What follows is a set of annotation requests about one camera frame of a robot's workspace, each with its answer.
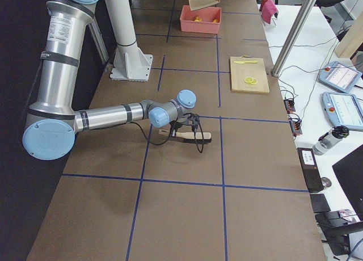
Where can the black monitor corner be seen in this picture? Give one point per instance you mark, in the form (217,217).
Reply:
(348,171)

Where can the clear water bottle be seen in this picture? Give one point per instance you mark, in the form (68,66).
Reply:
(330,139)

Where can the orange circuit board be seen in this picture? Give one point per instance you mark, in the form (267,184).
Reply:
(295,124)
(289,105)

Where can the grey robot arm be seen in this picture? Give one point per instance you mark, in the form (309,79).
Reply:
(61,109)

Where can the far teach pendant tablet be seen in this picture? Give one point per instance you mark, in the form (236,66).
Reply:
(339,77)

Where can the near orange circuit board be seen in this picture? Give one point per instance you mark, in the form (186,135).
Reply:
(295,124)

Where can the wooden cutting board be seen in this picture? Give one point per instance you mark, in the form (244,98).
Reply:
(238,72)

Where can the toy lemon slice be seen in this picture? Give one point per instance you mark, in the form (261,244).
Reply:
(249,79)
(253,81)

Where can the pink plastic bin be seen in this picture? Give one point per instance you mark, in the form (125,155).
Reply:
(207,15)

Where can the far orange circuit board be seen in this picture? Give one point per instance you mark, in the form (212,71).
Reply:
(289,105)

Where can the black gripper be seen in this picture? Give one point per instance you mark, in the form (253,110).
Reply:
(173,129)

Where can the black small pad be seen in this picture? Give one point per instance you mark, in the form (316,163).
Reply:
(319,203)

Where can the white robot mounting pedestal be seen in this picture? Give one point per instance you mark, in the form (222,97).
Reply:
(130,63)

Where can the lower toy lemon slice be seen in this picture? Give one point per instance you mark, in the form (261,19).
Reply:
(249,79)

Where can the near teach pendant tablet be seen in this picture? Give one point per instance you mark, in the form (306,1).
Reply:
(343,109)

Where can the aluminium frame post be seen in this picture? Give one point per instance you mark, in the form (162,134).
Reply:
(302,16)

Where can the upper toy lemon slice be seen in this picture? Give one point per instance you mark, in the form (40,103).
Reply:
(253,81)

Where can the black rectangular box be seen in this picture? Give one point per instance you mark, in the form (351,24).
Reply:
(310,170)

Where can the red fabric chair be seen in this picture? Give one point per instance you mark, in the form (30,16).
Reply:
(268,11)

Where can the white handled black brush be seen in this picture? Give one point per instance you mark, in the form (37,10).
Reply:
(191,138)

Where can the yellow plastic toy knife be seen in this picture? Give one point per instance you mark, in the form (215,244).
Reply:
(246,62)

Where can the teach pendant tablet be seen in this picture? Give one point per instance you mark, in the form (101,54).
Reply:
(343,109)
(339,77)

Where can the black desk device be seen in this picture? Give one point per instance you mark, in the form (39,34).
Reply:
(336,227)

